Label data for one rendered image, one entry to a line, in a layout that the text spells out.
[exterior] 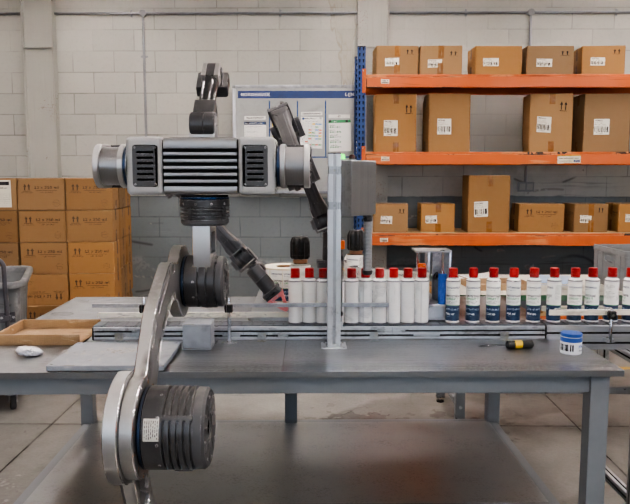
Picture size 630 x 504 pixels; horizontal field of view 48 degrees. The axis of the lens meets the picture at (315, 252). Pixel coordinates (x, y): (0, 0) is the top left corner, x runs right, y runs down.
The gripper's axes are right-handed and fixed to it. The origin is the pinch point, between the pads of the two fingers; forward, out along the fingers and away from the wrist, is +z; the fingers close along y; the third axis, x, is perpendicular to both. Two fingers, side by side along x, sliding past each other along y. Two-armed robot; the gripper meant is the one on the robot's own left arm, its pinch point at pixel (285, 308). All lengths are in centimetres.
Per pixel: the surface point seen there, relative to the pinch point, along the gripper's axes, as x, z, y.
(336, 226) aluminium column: -33.7, -13.6, -16.7
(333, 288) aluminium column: -19.5, 2.7, -15.7
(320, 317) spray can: -8.2, 10.1, -2.7
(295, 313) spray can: -2.0, 3.3, -2.3
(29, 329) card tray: 83, -54, 12
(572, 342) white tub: -71, 64, -29
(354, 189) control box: -46, -20, -17
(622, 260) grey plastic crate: -140, 108, 114
